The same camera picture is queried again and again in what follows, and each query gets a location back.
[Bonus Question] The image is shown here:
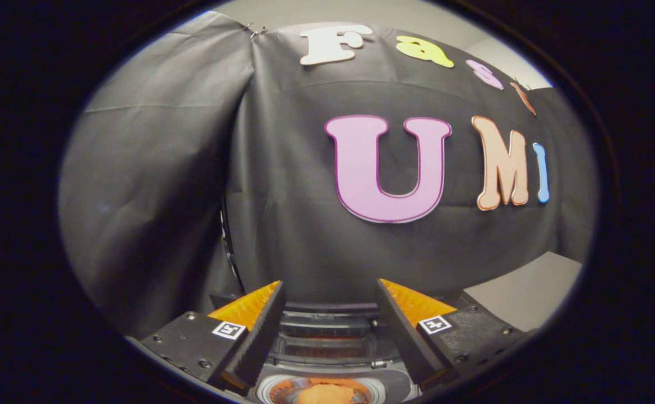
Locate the orange shirt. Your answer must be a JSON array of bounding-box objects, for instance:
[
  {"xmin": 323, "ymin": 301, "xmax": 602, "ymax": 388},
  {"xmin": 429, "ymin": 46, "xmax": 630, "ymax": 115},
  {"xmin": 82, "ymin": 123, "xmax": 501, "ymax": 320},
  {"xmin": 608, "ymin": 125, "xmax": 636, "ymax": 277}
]
[{"xmin": 297, "ymin": 384, "xmax": 357, "ymax": 404}]

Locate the black backdrop cloth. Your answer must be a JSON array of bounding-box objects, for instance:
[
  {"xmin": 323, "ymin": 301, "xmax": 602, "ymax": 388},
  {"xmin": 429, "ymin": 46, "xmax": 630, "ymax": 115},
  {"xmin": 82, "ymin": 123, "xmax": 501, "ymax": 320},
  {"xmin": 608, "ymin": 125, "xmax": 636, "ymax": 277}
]
[{"xmin": 58, "ymin": 11, "xmax": 597, "ymax": 337}]

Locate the white cabinet with grey top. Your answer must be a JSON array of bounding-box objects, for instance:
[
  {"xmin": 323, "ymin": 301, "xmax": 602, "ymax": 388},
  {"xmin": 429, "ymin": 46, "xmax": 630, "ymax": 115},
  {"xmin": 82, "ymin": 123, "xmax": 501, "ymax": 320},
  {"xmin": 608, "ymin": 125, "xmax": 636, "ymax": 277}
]
[{"xmin": 462, "ymin": 251, "xmax": 583, "ymax": 333}]

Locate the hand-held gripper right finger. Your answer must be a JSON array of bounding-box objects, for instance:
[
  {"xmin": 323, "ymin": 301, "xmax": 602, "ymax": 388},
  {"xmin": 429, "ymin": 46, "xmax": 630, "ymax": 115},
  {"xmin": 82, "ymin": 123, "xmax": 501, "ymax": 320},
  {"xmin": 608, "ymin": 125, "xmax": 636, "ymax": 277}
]
[{"xmin": 375, "ymin": 278, "xmax": 527, "ymax": 391}]

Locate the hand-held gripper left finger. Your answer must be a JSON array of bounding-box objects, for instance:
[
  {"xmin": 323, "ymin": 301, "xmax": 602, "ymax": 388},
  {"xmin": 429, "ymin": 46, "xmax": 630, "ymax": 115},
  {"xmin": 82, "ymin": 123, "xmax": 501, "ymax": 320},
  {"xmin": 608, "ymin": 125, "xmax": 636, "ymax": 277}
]
[{"xmin": 137, "ymin": 281, "xmax": 286, "ymax": 393}]

